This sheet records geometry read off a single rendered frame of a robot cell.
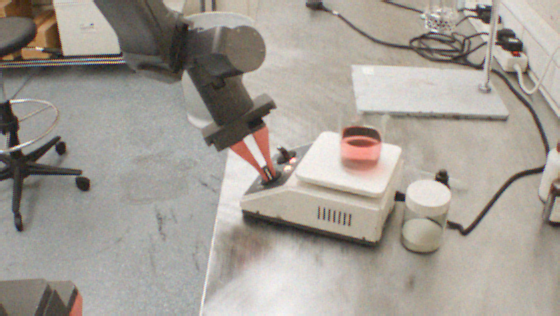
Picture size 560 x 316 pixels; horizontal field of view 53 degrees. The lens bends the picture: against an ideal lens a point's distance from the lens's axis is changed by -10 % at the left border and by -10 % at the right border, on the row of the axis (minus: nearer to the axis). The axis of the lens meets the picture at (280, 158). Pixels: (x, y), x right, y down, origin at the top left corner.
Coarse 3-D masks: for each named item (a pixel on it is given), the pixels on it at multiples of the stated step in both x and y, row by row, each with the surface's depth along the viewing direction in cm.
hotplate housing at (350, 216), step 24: (312, 144) 89; (264, 192) 82; (288, 192) 80; (312, 192) 79; (336, 192) 79; (264, 216) 84; (288, 216) 82; (312, 216) 81; (336, 216) 79; (360, 216) 78; (384, 216) 78; (360, 240) 80
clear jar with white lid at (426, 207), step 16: (416, 192) 77; (432, 192) 77; (448, 192) 77; (416, 208) 76; (432, 208) 75; (448, 208) 77; (416, 224) 76; (432, 224) 76; (400, 240) 80; (416, 240) 78; (432, 240) 77
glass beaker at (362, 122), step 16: (352, 112) 80; (368, 112) 80; (384, 112) 77; (352, 128) 75; (368, 128) 75; (384, 128) 76; (352, 144) 77; (368, 144) 76; (352, 160) 78; (368, 160) 77
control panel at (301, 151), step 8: (296, 152) 90; (304, 152) 88; (272, 160) 92; (296, 160) 87; (280, 168) 87; (280, 176) 84; (288, 176) 83; (256, 184) 86; (272, 184) 83; (280, 184) 82; (248, 192) 85
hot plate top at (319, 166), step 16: (320, 144) 85; (336, 144) 85; (384, 144) 85; (304, 160) 82; (320, 160) 82; (336, 160) 82; (384, 160) 82; (304, 176) 79; (320, 176) 79; (336, 176) 79; (352, 176) 79; (368, 176) 79; (384, 176) 78; (368, 192) 76; (384, 192) 76
